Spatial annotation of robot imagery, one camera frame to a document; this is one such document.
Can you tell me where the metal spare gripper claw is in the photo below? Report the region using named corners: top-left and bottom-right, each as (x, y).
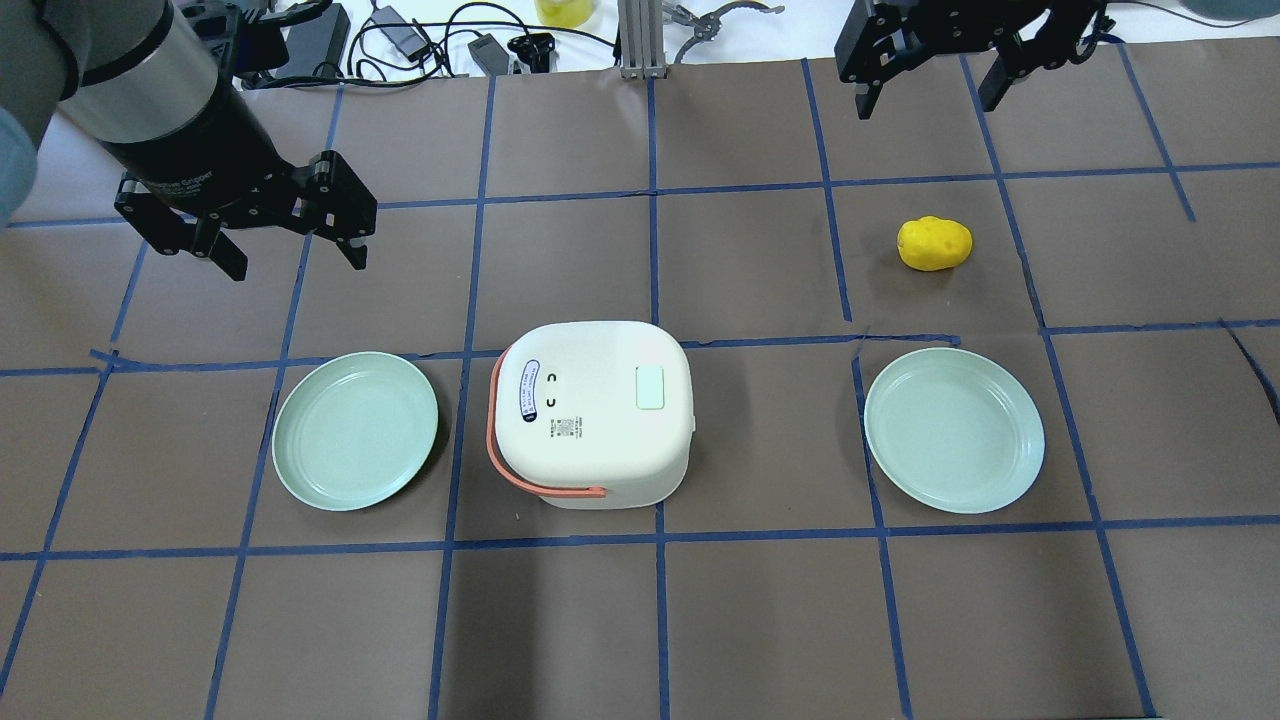
top-left (660, 1), bottom-right (785, 65)

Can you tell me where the black cable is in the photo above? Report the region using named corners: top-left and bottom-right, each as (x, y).
top-left (239, 0), bottom-right (620, 91)

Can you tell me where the aluminium frame post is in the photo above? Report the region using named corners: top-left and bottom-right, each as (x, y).
top-left (616, 0), bottom-right (668, 79)

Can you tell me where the small black charger box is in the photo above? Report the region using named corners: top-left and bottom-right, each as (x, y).
top-left (467, 33), bottom-right (512, 77)

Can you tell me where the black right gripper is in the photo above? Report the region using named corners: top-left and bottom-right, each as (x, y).
top-left (835, 1), bottom-right (1111, 120)

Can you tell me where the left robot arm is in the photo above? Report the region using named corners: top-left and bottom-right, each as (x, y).
top-left (3, 1), bottom-right (378, 281)

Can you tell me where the black power adapter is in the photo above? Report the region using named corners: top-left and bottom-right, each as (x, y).
top-left (370, 5), bottom-right (430, 61)

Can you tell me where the yellow cup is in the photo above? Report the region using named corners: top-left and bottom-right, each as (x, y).
top-left (532, 0), bottom-right (596, 29)

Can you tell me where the yellow toy potato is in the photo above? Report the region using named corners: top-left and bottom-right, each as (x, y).
top-left (896, 215), bottom-right (974, 272)

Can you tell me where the green plate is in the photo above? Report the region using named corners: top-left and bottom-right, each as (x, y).
top-left (864, 347), bottom-right (1046, 515)
top-left (271, 351), bottom-right (440, 512)

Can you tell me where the black laptop power brick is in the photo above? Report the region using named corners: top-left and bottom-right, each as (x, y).
top-left (276, 4), bottom-right (349, 79)

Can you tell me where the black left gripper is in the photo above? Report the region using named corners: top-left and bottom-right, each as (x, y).
top-left (100, 78), bottom-right (378, 282)

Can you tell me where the white rice cooker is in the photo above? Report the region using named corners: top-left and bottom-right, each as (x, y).
top-left (485, 322), bottom-right (696, 510)

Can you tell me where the right green plate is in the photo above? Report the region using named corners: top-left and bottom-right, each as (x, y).
top-left (864, 347), bottom-right (1046, 515)

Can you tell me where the left green plate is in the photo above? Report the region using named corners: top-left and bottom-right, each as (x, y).
top-left (271, 351), bottom-right (440, 512)

